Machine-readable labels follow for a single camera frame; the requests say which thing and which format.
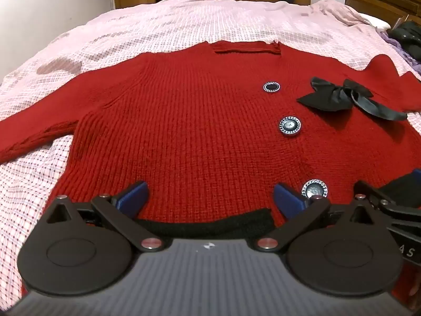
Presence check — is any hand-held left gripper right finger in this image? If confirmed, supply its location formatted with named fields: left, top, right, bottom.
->
left=257, top=182, right=377, bottom=251

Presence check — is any purple cloth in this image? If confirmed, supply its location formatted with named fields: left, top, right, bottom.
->
left=377, top=28, right=421, bottom=73

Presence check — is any pink checked bedsheet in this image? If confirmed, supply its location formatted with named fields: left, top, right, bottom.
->
left=0, top=0, right=421, bottom=303

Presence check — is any white pillow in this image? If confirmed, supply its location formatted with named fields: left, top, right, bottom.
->
left=357, top=13, right=391, bottom=29

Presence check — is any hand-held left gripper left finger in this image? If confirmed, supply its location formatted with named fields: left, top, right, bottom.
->
left=46, top=180, right=165, bottom=252

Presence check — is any black garment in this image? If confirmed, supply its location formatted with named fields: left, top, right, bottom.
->
left=386, top=21, right=421, bottom=61

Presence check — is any red knit sweater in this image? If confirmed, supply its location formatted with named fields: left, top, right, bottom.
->
left=0, top=41, right=421, bottom=236

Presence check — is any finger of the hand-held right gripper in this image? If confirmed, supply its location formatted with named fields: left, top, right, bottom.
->
left=355, top=180, right=421, bottom=225

